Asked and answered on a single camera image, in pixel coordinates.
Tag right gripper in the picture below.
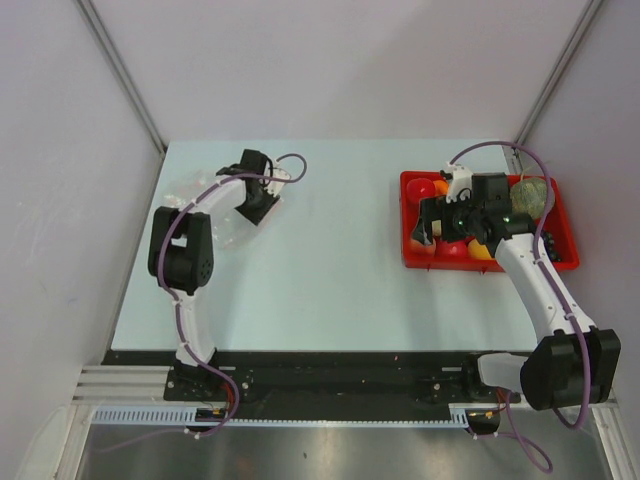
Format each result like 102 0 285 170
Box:
412 191 484 246

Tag orange-red toy peach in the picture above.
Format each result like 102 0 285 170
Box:
409 239 437 257

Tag clear pink-dotted zip bag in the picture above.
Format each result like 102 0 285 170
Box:
160 170 282 251

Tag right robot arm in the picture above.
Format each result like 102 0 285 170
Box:
410 167 621 411

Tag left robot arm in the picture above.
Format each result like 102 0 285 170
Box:
148 149 290 400

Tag green toy cabbage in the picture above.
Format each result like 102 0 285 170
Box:
432 220 442 237

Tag red toy tomato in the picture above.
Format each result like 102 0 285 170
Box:
435 241 468 258

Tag red toy apple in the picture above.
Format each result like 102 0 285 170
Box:
406 178 436 204

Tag orange toy tangerine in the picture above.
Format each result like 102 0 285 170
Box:
433 180 449 196

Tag yellow-orange toy apricot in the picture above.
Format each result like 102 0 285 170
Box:
467 239 493 260

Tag green toy melon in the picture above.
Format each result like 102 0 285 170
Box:
510 177 555 221

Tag black toy grapes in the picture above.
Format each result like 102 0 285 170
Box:
541 230 562 262

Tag red plastic tray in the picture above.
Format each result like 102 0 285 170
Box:
400 171 580 273

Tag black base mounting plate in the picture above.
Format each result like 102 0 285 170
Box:
102 351 504 422

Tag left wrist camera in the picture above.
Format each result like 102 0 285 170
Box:
265 167 292 197

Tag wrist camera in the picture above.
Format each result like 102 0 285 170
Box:
265 167 292 197
440 164 473 203

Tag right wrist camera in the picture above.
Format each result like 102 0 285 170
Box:
440 164 473 203

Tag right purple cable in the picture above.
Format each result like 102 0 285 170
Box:
448 140 591 474

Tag purple cable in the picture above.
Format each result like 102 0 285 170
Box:
448 140 591 474
94 152 307 454

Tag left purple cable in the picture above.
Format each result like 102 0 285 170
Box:
94 152 307 454

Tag white slotted cable duct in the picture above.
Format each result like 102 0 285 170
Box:
92 403 474 429

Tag aluminium frame rail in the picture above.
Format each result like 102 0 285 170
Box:
72 366 169 405

